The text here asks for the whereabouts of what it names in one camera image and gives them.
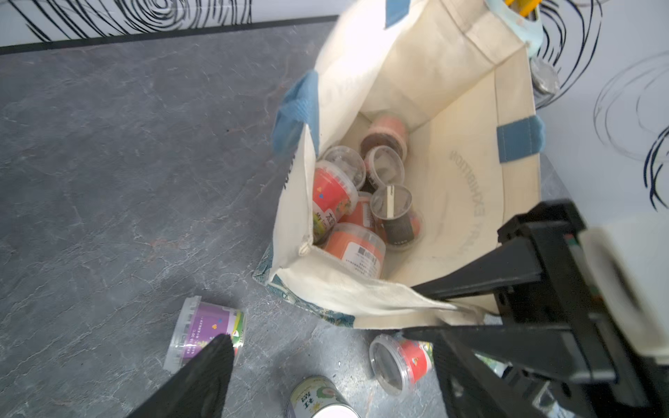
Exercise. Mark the clear empty-looking jar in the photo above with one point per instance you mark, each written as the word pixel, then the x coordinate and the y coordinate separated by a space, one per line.
pixel 350 162

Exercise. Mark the cream canvas tote bag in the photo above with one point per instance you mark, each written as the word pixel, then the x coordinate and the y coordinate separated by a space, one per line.
pixel 460 79

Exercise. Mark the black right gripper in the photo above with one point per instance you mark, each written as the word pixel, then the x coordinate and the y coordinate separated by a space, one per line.
pixel 555 323

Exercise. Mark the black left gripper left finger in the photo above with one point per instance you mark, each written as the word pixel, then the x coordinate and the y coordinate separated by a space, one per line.
pixel 199 389

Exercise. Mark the clear purple seed jar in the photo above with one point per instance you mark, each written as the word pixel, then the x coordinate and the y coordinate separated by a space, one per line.
pixel 199 323

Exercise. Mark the orange barcode label jar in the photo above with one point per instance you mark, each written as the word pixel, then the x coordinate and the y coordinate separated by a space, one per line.
pixel 361 250

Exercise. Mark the red label seed jar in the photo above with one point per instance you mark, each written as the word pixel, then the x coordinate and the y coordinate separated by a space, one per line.
pixel 398 364

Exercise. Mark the red floral label jar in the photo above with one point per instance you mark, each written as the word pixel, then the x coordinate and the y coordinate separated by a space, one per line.
pixel 334 195

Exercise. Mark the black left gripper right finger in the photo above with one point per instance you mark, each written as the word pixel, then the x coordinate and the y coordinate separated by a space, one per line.
pixel 470 388

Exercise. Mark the mint green toaster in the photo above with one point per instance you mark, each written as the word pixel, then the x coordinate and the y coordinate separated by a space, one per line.
pixel 530 32

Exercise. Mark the grey label seed jar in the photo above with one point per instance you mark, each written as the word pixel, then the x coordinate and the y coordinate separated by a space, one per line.
pixel 317 397

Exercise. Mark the dark label seed jar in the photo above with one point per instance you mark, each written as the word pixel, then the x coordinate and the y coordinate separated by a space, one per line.
pixel 397 221

